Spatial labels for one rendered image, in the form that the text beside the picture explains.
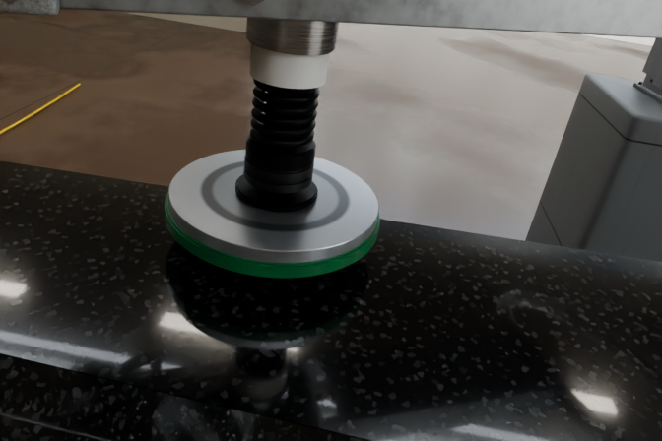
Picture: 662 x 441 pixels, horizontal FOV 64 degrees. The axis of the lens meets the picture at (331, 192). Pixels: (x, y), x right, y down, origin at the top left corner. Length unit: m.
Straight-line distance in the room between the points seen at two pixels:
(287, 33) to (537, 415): 0.36
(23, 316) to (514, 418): 0.39
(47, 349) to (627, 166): 1.26
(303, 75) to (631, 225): 1.17
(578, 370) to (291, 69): 0.36
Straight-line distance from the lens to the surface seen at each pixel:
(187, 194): 0.54
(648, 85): 1.65
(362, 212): 0.53
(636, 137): 1.42
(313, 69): 0.47
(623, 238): 1.53
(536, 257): 0.66
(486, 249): 0.64
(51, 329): 0.48
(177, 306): 0.49
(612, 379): 0.54
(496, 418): 0.45
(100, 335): 0.47
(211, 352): 0.45
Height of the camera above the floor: 1.16
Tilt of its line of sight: 28 degrees down
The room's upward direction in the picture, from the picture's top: 9 degrees clockwise
